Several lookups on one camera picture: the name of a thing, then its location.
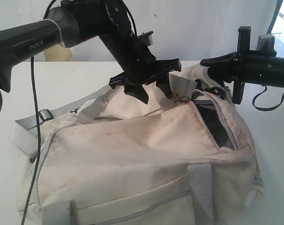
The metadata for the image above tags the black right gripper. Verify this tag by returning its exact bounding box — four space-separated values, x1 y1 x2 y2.
200 26 277 104

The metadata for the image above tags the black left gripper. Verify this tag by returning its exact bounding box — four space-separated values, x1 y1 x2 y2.
99 32 181 104

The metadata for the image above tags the gold zipper pull ring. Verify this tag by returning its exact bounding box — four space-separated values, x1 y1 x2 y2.
171 93 188 103

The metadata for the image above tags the white canvas backpack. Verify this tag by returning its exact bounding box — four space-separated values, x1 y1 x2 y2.
10 64 264 225

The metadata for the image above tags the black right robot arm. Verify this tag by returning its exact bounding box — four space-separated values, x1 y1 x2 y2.
200 26 284 104

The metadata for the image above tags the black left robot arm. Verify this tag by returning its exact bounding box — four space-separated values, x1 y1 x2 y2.
0 0 181 111

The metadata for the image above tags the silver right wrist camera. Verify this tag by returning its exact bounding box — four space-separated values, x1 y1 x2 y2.
256 33 275 52

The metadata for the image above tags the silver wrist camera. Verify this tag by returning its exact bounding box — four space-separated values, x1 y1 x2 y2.
256 33 275 52
138 31 154 47

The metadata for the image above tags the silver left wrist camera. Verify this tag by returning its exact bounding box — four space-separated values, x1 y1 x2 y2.
138 31 154 47

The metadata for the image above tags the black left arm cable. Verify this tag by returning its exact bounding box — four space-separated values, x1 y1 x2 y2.
20 0 138 225

